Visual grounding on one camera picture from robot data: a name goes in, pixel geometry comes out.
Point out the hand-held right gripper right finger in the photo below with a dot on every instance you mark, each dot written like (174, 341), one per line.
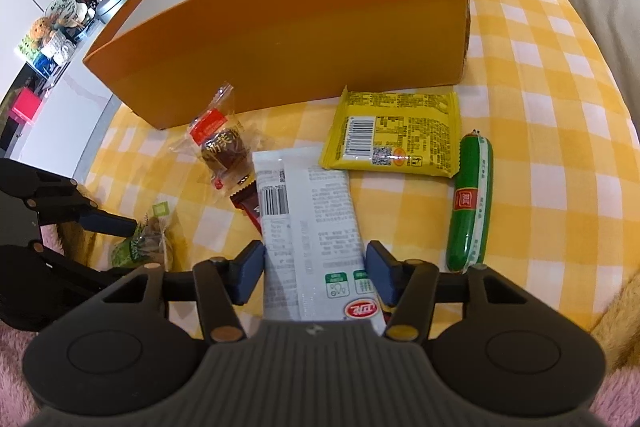
(382, 274)

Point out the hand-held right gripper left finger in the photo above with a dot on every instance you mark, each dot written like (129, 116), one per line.
(250, 274)

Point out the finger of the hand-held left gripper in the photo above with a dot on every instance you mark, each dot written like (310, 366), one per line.
(85, 264)
(107, 224)

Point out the green label nut packet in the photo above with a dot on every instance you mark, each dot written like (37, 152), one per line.
(145, 242)

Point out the small dark red packet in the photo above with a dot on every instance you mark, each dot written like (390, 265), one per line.
(247, 204)

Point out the long white snack packet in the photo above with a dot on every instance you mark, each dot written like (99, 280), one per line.
(315, 227)

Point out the green sausage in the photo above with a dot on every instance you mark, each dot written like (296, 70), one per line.
(467, 217)

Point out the clear-wrapped cake with red label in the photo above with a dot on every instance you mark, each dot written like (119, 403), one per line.
(220, 147)

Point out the yellow snack packet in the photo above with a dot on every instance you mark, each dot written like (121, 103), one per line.
(400, 127)

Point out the orange cardboard box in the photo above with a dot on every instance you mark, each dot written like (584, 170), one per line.
(300, 32)

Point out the red box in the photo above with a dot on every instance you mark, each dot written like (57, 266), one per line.
(26, 105)

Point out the pink fluffy blanket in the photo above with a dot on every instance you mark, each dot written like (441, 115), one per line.
(12, 357)

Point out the white tv console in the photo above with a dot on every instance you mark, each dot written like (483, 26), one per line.
(65, 107)

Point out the white woven basket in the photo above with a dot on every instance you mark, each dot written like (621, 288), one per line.
(59, 47)

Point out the small brown plush toy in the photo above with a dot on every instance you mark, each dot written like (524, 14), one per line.
(42, 27)

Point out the round hand fan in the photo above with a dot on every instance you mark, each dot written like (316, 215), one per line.
(62, 7)

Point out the yellow fluffy blanket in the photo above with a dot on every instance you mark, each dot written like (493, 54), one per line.
(625, 307)

